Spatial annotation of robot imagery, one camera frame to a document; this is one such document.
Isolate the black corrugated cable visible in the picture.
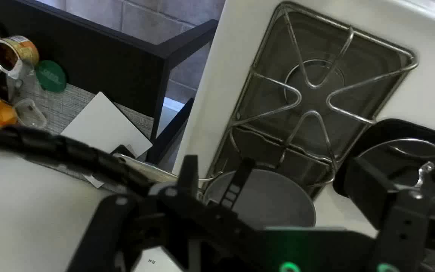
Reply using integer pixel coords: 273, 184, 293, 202
0, 122, 178, 196

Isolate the clear plastic cup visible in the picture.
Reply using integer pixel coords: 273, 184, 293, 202
12, 96, 50, 131

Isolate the green round lid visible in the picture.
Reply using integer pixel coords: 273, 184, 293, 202
35, 59, 69, 93

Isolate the white card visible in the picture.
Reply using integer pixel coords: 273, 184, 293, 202
59, 90, 154, 160

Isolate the black stove grate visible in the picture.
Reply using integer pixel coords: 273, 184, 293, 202
208, 1, 420, 201

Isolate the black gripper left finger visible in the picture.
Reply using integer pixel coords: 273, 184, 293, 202
65, 154, 260, 272

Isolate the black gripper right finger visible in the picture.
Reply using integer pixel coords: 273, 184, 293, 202
356, 158, 432, 272

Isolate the black side table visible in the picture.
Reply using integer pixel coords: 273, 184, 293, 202
0, 0, 220, 167

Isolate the white gas stove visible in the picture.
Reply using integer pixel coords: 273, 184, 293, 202
0, 0, 435, 272

